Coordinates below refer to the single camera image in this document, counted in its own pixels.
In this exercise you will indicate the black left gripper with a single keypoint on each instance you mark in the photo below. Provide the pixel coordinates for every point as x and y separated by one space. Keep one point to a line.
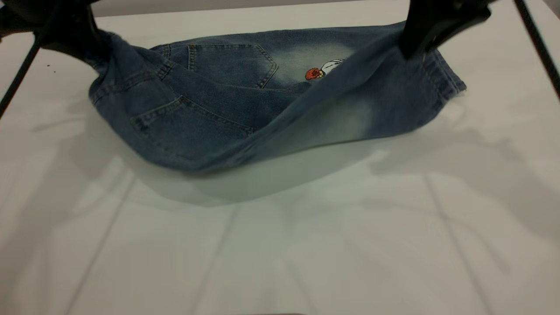
52 22

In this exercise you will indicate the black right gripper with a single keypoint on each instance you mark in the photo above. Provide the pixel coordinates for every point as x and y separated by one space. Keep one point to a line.
450 15

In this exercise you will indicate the blue denim shorts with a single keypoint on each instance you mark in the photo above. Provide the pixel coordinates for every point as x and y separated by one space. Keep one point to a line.
210 109

